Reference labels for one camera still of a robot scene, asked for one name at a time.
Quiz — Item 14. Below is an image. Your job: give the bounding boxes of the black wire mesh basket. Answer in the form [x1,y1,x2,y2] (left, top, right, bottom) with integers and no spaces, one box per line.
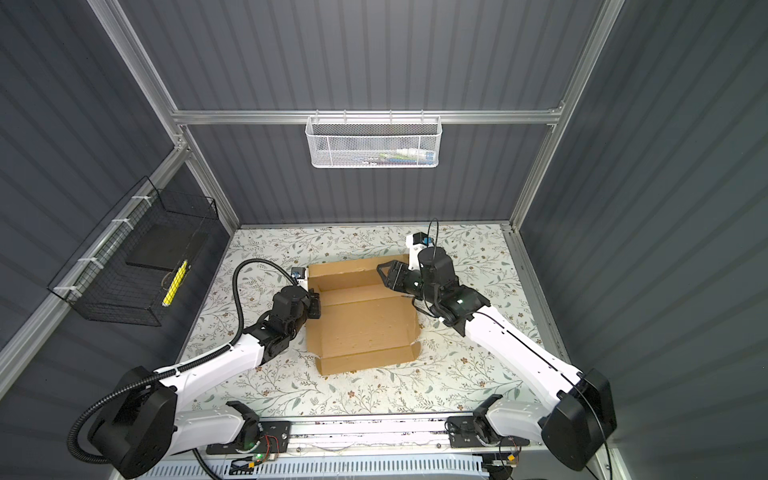
[48,180,218,327]

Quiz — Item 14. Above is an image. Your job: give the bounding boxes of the black corrugated cable conduit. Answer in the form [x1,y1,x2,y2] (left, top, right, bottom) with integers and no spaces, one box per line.
[65,258,299,465]

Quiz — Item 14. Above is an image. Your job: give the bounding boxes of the aluminium horizontal frame bar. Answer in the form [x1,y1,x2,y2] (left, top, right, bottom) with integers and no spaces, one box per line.
[171,107,563,125]

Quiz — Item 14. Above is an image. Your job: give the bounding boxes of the brown cardboard box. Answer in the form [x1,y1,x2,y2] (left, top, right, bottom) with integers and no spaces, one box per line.
[306,255,421,376]

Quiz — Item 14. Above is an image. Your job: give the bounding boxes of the white wire mesh basket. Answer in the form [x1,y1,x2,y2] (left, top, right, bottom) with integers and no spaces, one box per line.
[305,120,443,169]

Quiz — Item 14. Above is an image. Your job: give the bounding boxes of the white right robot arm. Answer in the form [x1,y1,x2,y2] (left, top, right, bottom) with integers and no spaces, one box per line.
[376,245,617,471]

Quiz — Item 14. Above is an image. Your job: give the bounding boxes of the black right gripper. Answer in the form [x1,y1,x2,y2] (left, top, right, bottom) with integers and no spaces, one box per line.
[377,259,438,306]

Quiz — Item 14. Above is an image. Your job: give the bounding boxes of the white vented cable duct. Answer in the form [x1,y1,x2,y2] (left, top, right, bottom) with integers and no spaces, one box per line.
[142,454,489,479]

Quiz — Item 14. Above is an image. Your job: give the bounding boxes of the aluminium frame corner post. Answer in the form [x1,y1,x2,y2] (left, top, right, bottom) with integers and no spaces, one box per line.
[88,1,241,235]

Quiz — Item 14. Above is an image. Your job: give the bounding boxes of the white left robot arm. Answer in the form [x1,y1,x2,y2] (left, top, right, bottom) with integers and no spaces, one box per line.
[87,286,321,478]

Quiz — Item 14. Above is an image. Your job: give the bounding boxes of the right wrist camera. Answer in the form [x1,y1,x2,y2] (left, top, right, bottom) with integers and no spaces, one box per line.
[406,232,434,255]

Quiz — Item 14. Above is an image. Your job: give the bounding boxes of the yellow marker pen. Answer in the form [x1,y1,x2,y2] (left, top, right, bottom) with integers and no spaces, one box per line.
[161,260,189,308]

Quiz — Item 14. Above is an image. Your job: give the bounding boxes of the items in white basket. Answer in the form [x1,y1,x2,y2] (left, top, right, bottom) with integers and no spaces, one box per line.
[357,148,438,168]

